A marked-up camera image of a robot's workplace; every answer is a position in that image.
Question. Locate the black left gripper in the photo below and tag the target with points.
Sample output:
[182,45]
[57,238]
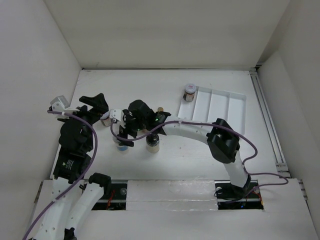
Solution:
[99,104]

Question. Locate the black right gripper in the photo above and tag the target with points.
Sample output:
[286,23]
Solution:
[124,133]

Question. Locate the blue label silver lid jar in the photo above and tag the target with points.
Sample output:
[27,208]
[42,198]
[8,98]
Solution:
[121,147]

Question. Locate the white lid brown sauce jar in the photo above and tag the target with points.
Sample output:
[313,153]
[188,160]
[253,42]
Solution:
[189,92]

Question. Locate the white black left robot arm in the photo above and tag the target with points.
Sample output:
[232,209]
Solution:
[71,202]

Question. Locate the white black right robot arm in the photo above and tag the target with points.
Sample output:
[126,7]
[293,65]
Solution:
[222,141]

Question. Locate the black lid white powder jar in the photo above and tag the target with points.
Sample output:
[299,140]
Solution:
[153,143]

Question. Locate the white divided organizer tray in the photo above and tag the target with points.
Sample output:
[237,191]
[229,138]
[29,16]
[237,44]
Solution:
[210,104]

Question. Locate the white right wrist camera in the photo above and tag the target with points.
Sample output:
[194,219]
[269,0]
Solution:
[117,116]

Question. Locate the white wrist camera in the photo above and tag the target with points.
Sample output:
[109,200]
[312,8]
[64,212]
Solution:
[117,116]
[61,104]

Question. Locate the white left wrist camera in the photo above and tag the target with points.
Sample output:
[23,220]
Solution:
[61,104]

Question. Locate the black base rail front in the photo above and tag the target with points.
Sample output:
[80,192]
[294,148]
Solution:
[176,195]

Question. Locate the aluminium rail right edge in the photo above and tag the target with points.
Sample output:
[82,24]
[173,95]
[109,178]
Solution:
[280,161]

